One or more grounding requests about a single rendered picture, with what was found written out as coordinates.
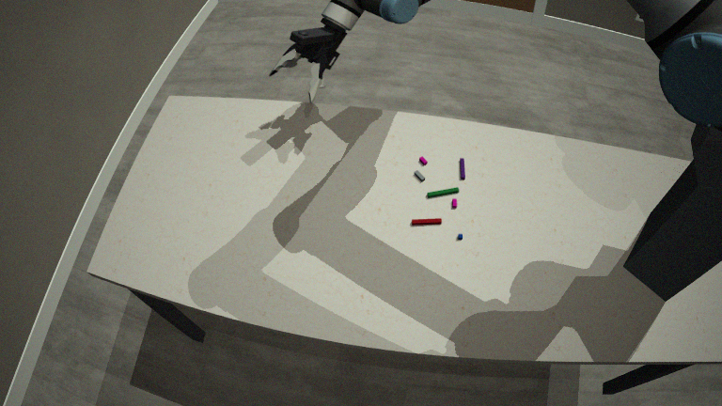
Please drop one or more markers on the dark red rod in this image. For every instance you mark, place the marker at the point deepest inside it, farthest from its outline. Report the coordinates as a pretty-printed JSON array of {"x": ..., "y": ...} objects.
[{"x": 419, "y": 222}]

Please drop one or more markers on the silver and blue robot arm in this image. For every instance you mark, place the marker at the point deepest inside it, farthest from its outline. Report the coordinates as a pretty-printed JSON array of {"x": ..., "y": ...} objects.
[{"x": 686, "y": 35}]

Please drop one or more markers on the green rod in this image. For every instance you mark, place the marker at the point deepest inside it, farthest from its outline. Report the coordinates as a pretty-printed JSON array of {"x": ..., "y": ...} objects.
[{"x": 443, "y": 192}]

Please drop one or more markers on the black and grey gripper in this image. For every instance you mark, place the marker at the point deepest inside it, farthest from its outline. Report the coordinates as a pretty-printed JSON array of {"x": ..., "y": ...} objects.
[{"x": 315, "y": 53}]

